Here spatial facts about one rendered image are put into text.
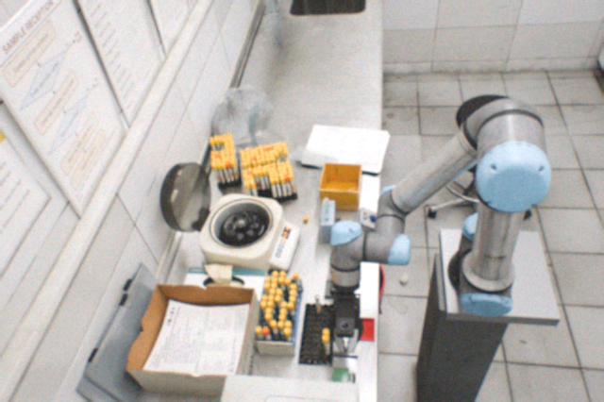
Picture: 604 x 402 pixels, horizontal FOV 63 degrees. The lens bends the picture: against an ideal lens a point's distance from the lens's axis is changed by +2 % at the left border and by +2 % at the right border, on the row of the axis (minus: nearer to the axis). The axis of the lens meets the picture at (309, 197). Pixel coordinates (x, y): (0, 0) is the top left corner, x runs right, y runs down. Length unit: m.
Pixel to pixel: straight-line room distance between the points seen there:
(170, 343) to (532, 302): 0.99
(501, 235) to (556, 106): 2.67
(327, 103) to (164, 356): 1.22
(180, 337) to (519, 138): 0.99
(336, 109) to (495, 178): 1.26
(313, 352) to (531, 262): 0.68
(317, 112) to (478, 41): 1.91
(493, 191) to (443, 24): 2.79
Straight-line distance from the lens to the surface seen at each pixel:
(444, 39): 3.69
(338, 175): 1.72
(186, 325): 1.44
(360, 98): 2.12
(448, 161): 1.09
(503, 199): 0.92
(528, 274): 1.53
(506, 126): 0.94
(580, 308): 2.65
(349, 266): 1.19
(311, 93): 2.16
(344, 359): 1.34
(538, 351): 2.48
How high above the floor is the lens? 2.14
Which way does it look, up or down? 48 degrees down
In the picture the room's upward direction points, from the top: 8 degrees counter-clockwise
